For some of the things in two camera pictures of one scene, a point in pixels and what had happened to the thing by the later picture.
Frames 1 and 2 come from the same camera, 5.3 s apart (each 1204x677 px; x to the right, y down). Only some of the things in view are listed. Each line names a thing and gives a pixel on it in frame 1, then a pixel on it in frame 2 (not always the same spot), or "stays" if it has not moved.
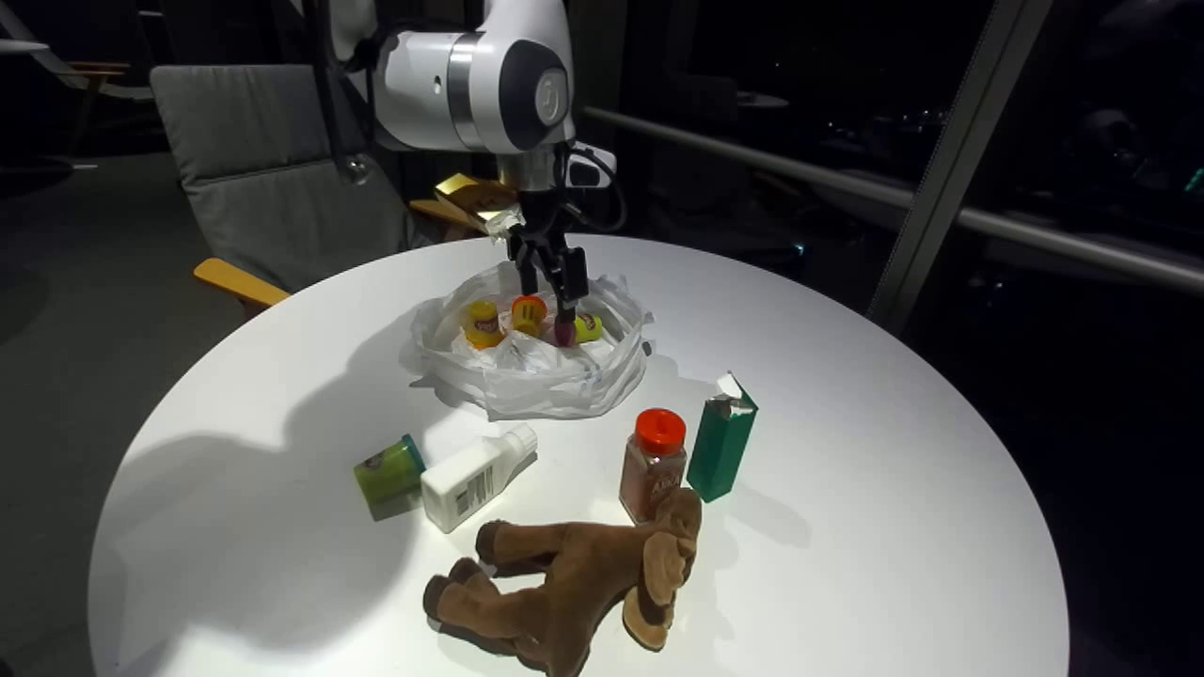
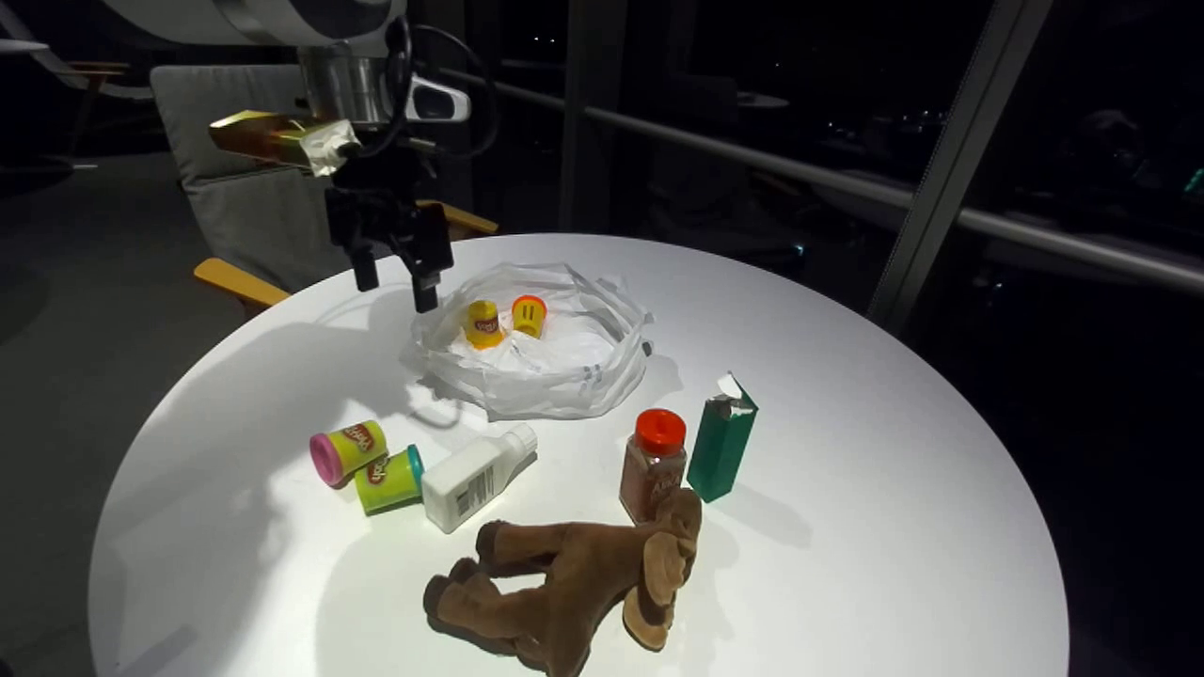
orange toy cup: x=530 y=314 stays
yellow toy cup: x=485 y=326 stays
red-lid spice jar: x=654 y=462 stays
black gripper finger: x=530 y=277 → x=368 y=270
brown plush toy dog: x=547 y=618 stays
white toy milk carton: x=473 y=482 stays
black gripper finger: x=570 y=282 → x=428 y=281
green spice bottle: x=724 y=436 stays
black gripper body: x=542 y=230 → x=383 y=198
